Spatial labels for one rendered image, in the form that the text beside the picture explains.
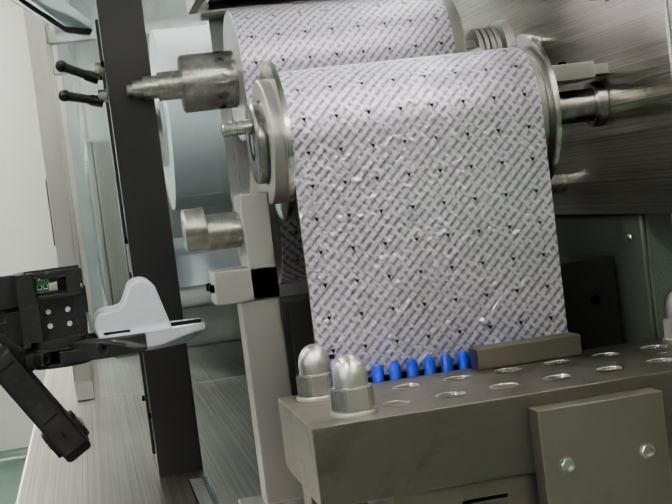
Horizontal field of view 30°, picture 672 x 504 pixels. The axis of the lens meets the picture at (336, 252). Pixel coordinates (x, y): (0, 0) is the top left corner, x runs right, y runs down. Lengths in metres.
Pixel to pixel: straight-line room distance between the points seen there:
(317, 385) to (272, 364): 0.16
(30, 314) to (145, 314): 0.09
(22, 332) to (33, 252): 5.59
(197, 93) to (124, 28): 0.12
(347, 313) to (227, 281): 0.13
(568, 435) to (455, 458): 0.09
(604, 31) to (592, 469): 0.46
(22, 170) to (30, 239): 0.36
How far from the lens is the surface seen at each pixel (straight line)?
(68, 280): 1.06
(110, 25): 1.44
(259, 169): 1.14
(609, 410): 0.96
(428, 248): 1.13
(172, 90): 1.40
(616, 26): 1.21
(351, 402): 0.94
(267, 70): 1.15
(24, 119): 6.68
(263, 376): 1.19
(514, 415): 0.96
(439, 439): 0.94
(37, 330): 1.07
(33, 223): 6.66
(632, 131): 1.20
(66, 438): 1.09
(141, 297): 1.07
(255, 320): 1.18
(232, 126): 1.14
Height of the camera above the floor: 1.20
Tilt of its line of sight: 3 degrees down
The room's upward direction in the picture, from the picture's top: 7 degrees counter-clockwise
